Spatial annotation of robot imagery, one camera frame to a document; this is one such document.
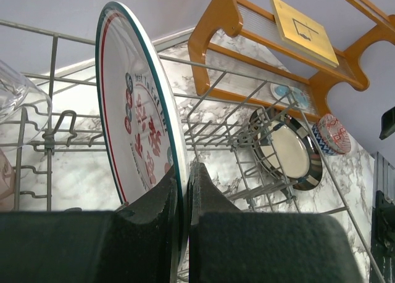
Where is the yellow paper card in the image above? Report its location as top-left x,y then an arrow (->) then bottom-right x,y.
270,0 -> 339,68

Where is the black rimmed printed plate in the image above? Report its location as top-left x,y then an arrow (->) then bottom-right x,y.
94,1 -> 189,267

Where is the black rimmed cream plate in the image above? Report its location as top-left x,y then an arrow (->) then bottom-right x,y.
249,109 -> 323,191

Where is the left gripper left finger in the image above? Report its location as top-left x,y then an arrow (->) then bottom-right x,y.
1,170 -> 178,282

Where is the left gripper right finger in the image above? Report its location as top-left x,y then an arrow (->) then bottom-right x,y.
189,162 -> 363,282

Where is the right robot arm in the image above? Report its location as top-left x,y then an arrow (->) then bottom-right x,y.
379,107 -> 395,140

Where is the pink cream mug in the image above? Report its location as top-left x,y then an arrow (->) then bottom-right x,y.
0,150 -> 15,212

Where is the grey wire dish rack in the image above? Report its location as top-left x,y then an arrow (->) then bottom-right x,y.
0,19 -> 386,283

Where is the orange wooden shelf rack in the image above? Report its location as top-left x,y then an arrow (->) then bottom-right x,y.
187,0 -> 395,123

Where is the black mounting base bar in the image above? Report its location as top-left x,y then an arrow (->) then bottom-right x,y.
371,152 -> 394,282

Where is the clear drinking glass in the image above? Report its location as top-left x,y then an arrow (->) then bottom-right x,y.
1,61 -> 52,150

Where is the red patterned glass bowl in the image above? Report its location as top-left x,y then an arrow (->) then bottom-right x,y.
312,113 -> 352,156

